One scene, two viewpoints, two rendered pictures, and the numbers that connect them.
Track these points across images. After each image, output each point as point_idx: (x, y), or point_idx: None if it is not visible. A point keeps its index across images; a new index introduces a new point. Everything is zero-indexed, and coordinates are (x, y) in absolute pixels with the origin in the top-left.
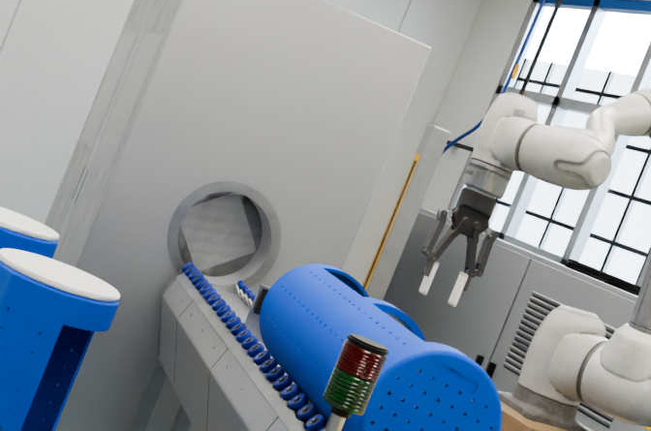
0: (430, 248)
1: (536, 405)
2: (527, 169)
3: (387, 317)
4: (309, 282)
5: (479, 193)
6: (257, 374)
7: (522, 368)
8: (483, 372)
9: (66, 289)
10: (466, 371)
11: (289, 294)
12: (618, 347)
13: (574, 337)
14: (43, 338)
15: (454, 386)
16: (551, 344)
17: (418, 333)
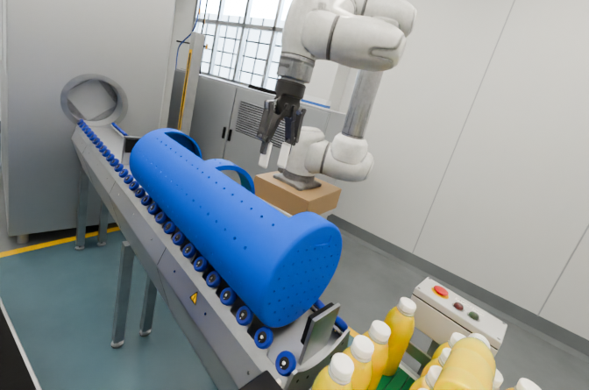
0: (266, 133)
1: (300, 180)
2: (337, 57)
3: (236, 185)
4: (159, 148)
5: (295, 82)
6: (140, 205)
7: (287, 163)
8: (334, 226)
9: None
10: (325, 232)
11: (146, 159)
12: (342, 148)
13: (315, 145)
14: None
15: (319, 246)
16: (303, 150)
17: (246, 174)
